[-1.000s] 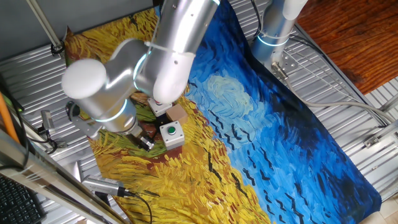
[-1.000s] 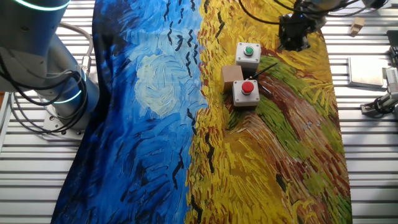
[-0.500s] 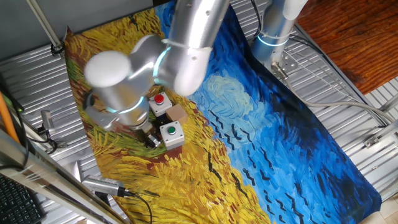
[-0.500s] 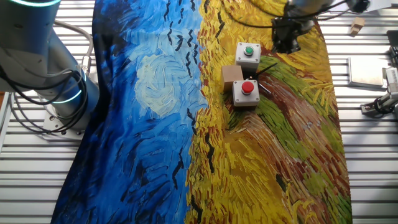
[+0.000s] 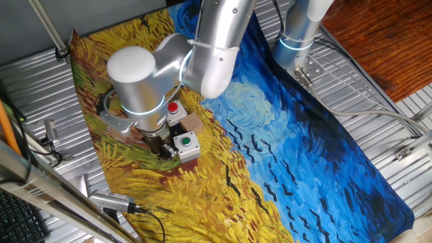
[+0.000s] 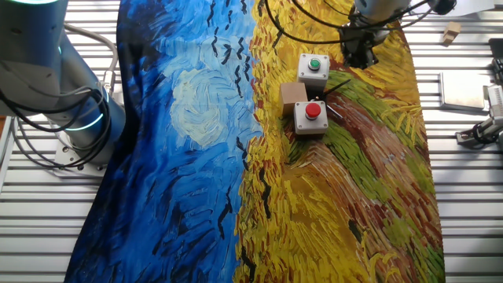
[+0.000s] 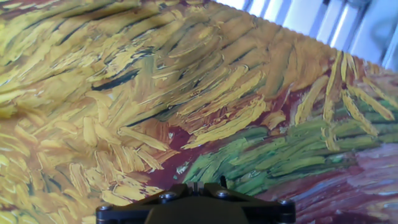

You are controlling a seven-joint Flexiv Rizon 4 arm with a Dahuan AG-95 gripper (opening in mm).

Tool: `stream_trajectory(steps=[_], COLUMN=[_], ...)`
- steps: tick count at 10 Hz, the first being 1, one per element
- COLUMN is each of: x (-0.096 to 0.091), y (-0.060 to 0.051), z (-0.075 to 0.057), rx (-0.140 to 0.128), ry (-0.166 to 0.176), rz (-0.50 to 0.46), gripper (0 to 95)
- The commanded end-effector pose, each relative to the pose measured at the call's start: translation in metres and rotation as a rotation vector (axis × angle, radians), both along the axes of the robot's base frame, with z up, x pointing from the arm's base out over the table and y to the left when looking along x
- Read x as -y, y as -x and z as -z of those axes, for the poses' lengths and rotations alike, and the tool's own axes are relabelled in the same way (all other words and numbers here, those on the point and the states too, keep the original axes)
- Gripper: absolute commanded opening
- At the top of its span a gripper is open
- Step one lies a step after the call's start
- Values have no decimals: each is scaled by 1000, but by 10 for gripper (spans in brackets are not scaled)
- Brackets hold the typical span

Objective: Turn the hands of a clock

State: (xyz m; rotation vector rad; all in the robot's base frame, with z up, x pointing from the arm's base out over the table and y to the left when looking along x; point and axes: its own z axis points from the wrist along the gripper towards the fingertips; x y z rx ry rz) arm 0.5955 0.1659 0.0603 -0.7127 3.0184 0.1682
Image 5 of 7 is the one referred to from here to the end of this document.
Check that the red push button box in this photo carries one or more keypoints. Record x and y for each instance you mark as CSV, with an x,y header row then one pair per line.
x,y
178,119

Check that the grey metal rod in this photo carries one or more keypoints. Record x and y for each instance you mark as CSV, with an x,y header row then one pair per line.
x,y
47,27

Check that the aluminium bracket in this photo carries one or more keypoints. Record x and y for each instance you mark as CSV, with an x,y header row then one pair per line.
x,y
404,153

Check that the black clock mechanism with hands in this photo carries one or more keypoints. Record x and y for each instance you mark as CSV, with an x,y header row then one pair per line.
x,y
175,132

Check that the black keyboard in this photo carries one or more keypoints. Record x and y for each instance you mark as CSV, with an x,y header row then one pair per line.
x,y
18,219

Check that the shiny metal frame beam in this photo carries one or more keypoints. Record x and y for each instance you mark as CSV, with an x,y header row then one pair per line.
x,y
50,189

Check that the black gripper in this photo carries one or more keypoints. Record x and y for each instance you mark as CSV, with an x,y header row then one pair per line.
x,y
153,140

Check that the small wooden block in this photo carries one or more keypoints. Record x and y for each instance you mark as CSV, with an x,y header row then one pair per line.
x,y
192,124

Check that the small silver camera on clamp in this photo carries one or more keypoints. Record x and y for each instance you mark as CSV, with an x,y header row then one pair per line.
x,y
51,131

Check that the painted wheat field cloth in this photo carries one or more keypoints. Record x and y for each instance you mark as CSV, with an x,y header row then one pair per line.
x,y
303,152

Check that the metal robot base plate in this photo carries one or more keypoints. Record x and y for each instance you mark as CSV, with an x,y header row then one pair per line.
x,y
314,69

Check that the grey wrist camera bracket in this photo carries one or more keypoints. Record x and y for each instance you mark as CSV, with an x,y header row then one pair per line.
x,y
116,123

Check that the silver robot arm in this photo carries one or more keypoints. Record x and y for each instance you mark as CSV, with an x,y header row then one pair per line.
x,y
141,87

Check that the orange pole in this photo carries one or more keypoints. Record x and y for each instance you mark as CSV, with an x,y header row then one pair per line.
x,y
7,128

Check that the shiny metal plate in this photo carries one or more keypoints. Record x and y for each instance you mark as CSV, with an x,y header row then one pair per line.
x,y
84,185

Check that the green push button box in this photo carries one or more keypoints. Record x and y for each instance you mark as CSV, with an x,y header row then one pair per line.
x,y
187,150

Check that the silver ribbed camera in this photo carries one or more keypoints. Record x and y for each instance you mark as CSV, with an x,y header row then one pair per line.
x,y
111,201

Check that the white zip tie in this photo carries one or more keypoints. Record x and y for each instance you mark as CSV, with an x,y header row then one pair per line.
x,y
212,47

